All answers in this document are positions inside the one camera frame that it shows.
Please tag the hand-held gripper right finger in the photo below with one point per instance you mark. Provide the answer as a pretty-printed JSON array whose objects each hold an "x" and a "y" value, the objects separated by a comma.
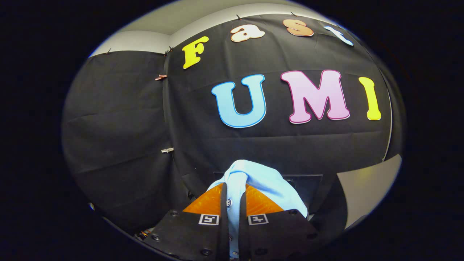
[{"x": 243, "y": 239}]

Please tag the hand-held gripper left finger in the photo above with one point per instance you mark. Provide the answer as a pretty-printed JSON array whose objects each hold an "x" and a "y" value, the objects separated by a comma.
[{"x": 224, "y": 235}]

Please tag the light blue shirt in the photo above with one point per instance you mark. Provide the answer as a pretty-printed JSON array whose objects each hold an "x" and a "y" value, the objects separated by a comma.
[{"x": 261, "y": 177}]

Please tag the silver clip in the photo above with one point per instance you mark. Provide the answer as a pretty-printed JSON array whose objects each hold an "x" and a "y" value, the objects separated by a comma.
[{"x": 167, "y": 149}]

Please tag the black backdrop cloth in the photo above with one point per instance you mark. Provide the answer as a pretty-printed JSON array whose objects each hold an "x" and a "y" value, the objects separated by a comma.
[{"x": 127, "y": 108}]

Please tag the copper clip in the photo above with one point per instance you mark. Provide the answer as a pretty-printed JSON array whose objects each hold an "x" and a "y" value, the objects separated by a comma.
[{"x": 161, "y": 77}]

